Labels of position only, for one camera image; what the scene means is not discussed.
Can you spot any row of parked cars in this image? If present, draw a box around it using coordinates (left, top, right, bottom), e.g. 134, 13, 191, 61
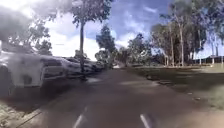
0, 49, 108, 98

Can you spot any leafy tree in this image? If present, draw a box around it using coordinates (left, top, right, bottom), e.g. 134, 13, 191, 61
9, 19, 54, 56

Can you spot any tall slender tree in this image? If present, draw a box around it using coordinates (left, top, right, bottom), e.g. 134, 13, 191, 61
94, 24, 118, 68

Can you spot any reddish brown paved path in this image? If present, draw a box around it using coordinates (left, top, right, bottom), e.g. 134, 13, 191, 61
13, 68, 224, 128

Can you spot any low dark building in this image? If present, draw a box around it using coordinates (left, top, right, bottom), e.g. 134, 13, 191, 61
199, 55, 224, 65

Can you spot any thin-trunked tree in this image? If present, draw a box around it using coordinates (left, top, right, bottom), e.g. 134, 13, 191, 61
66, 0, 114, 81

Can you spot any row of tall trees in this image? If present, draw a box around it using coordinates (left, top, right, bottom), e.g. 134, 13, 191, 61
116, 0, 224, 68

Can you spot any leaf-littered dirt strip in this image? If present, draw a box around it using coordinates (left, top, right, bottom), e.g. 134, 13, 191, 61
0, 99, 43, 128

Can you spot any grass field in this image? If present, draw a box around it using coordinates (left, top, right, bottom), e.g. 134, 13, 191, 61
126, 64, 224, 111

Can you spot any robot's own part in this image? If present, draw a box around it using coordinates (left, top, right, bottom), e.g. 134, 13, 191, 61
72, 113, 85, 128
139, 113, 152, 128

